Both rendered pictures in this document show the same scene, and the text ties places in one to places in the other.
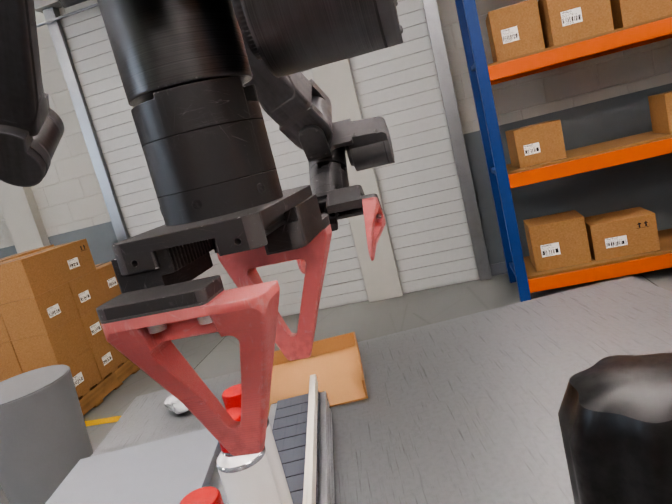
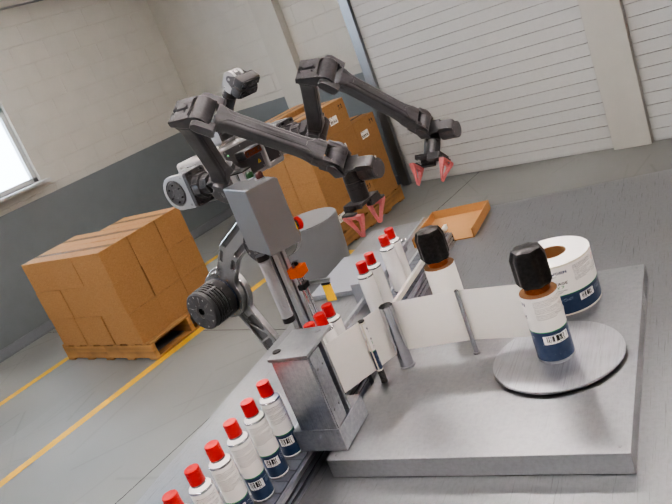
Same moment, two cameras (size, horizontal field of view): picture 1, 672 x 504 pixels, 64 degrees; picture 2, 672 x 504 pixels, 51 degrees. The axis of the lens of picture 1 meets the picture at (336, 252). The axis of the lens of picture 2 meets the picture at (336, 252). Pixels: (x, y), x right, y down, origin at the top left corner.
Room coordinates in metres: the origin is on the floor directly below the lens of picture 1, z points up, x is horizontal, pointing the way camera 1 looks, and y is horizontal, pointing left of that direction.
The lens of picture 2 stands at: (-1.50, -0.84, 1.79)
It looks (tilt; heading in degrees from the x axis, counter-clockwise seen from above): 17 degrees down; 30
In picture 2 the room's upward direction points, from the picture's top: 21 degrees counter-clockwise
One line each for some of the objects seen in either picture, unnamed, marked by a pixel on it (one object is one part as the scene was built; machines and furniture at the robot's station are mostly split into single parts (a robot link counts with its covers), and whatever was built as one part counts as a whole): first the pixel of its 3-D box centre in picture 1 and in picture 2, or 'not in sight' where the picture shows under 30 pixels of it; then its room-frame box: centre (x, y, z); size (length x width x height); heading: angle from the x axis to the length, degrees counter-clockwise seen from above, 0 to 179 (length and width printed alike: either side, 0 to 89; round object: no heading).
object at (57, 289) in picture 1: (49, 326); (318, 173); (4.02, 2.24, 0.57); 1.20 x 0.83 x 1.14; 170
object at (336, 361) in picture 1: (304, 374); (452, 223); (1.16, 0.14, 0.85); 0.30 x 0.26 x 0.04; 179
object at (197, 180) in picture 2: not in sight; (205, 184); (0.33, 0.59, 1.45); 0.09 x 0.08 x 0.12; 168
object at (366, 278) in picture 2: not in sight; (371, 291); (0.32, 0.15, 0.98); 0.05 x 0.05 x 0.20
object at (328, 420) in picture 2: not in sight; (317, 389); (-0.26, 0.07, 1.01); 0.14 x 0.13 x 0.26; 179
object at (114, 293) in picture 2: not in sight; (123, 285); (2.44, 3.41, 0.45); 1.20 x 0.83 x 0.89; 79
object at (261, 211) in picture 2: not in sight; (262, 214); (0.06, 0.24, 1.38); 0.17 x 0.10 x 0.19; 54
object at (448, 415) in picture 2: not in sight; (502, 361); (0.03, -0.29, 0.86); 0.80 x 0.67 x 0.05; 179
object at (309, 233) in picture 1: (273, 291); (372, 210); (0.30, 0.04, 1.25); 0.07 x 0.07 x 0.09; 77
